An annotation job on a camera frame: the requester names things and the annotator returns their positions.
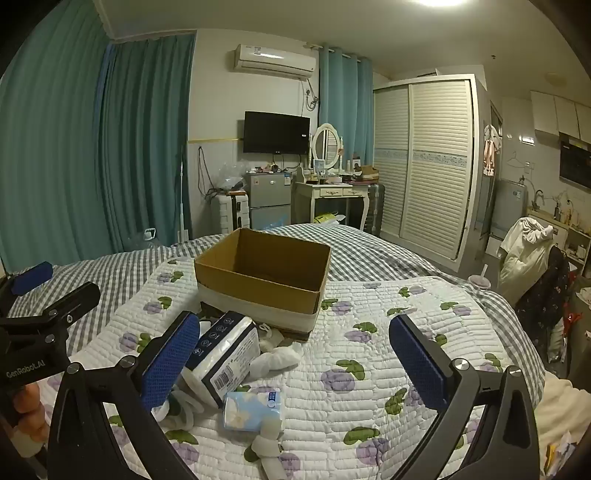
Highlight small light blue tissue pack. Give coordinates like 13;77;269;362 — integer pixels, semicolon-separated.
223;388;283;432

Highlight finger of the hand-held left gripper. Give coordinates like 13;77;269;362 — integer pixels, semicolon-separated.
0;281;101;330
0;261;54;315

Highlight black wall television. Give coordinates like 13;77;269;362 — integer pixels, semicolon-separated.
243;111;311;155

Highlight white air conditioner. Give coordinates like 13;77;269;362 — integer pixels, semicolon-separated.
232;44;318;79

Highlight white jacket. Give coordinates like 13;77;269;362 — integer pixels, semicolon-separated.
498;217;568;308

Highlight light blue curtain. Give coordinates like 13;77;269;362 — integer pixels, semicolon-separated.
318;44;374;162

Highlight white tissue pack dark label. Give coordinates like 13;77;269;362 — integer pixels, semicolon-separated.
182;310;262;411

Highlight white quilted blanket purple print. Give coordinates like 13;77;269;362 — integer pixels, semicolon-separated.
69;256;548;480

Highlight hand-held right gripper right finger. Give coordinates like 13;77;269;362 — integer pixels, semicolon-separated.
389;314;541;480

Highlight small grey fridge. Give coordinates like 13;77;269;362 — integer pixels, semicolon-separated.
244;171;293;230

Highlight grey suitcase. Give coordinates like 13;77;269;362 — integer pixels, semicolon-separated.
362;182;385;236

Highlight plastic cup with straw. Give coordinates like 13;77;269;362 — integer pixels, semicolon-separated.
468;264;491;291

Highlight white pole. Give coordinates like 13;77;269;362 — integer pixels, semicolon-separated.
178;143;191;243

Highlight wide teal curtain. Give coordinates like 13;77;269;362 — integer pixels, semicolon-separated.
0;0;116;273

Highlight white oval mirror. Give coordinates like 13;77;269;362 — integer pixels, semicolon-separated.
311;123;345;171

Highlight white suitcase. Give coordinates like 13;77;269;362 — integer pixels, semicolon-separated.
217;191;252;234

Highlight white cloth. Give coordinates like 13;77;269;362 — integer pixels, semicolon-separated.
154;378;222;428
252;418;284;480
249;344;301;381

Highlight grey washing machine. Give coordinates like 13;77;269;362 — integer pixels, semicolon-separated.
494;179;528;241

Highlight pink hanging clothes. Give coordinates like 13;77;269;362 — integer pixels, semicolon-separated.
482;124;502;176

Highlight white wall cabinets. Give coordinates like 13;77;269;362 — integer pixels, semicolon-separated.
530;90;591;139

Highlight grey checkered bed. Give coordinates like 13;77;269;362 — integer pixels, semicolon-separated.
0;224;555;407

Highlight black hanging cable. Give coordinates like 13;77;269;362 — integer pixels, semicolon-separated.
198;145;222;199

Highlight cream fleece cloth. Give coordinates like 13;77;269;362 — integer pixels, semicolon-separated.
538;374;591;462

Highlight white vanity table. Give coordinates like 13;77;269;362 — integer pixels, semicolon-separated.
291;178;372;232

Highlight white louvered wardrobe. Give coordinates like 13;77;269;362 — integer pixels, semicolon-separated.
372;74;485;273

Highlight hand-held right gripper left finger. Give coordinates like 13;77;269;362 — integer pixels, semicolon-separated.
48;311;201;480

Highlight kitchen counter with bottles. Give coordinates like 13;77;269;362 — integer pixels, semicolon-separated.
529;189;591;259

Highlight clear plastic bag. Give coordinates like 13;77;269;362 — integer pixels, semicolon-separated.
217;161;247;190

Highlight person's left hand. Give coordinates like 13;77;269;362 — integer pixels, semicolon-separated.
11;382;51;459

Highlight small white sock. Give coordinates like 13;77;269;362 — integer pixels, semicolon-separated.
256;323;284;347

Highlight chair with dark floral cloth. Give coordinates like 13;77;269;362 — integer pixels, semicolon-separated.
515;247;573;365

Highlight cardboard box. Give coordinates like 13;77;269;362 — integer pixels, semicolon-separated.
194;227;332;315

